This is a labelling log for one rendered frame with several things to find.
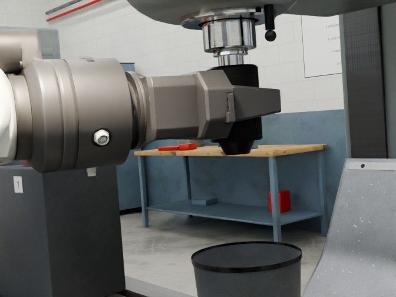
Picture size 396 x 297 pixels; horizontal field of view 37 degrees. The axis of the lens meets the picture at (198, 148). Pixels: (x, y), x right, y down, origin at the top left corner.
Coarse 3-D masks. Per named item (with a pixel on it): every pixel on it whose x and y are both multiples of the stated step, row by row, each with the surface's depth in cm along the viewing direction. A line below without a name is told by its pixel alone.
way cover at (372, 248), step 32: (352, 160) 88; (384, 160) 84; (352, 192) 86; (384, 192) 82; (352, 224) 84; (384, 224) 80; (352, 256) 82; (384, 256) 78; (320, 288) 82; (352, 288) 78; (384, 288) 75
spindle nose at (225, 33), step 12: (204, 24) 52; (216, 24) 51; (228, 24) 51; (240, 24) 51; (252, 24) 52; (204, 36) 52; (216, 36) 51; (228, 36) 51; (240, 36) 51; (252, 36) 52; (204, 48) 53; (216, 48) 51; (252, 48) 53
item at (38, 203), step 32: (0, 192) 83; (32, 192) 77; (64, 192) 78; (96, 192) 81; (0, 224) 84; (32, 224) 78; (64, 224) 77; (96, 224) 81; (0, 256) 85; (32, 256) 79; (64, 256) 77; (96, 256) 81; (0, 288) 86; (32, 288) 79; (64, 288) 77; (96, 288) 81
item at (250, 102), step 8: (240, 88) 50; (248, 88) 50; (256, 88) 51; (264, 88) 51; (272, 88) 52; (240, 96) 50; (248, 96) 50; (256, 96) 51; (264, 96) 51; (272, 96) 51; (240, 104) 50; (248, 104) 50; (256, 104) 51; (264, 104) 51; (272, 104) 51; (280, 104) 52; (240, 112) 50; (248, 112) 50; (256, 112) 51; (264, 112) 51; (272, 112) 51; (240, 120) 50
